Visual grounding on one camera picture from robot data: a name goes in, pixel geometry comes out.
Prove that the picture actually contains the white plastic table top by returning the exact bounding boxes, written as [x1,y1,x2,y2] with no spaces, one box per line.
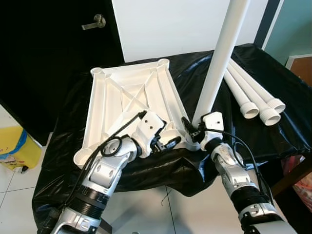
[73,58,200,169]

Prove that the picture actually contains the white plastic table leg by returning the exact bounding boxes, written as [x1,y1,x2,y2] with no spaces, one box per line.
[228,61,282,126]
[192,0,252,128]
[232,58,287,114]
[223,68,260,120]

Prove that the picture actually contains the black glossy tablecloth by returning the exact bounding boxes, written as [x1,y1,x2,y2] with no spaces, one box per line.
[32,43,312,230]

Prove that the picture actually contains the brown wooden table leg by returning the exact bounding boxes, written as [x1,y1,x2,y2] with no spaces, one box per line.
[100,218,114,234]
[271,156,312,195]

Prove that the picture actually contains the pink plastic bag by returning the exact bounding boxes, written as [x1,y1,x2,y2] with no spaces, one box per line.
[283,156,312,198]

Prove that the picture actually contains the brown white-framed cabinet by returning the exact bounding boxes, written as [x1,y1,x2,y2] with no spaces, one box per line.
[285,54,312,86]

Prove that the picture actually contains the black door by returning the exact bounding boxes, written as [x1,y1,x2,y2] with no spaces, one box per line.
[0,0,125,147]

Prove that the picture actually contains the yellow cardboard box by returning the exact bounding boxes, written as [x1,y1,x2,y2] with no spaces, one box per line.
[0,127,42,171]

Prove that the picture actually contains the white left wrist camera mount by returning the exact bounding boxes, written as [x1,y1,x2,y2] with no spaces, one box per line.
[134,111,169,157]

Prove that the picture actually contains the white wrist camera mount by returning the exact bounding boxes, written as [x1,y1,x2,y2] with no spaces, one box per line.
[200,112,225,149]
[134,111,169,157]

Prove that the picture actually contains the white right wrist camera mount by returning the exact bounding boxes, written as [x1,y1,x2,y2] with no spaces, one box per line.
[200,112,225,149]

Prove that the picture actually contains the metal door handle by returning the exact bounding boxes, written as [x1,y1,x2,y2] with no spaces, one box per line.
[82,14,106,31]

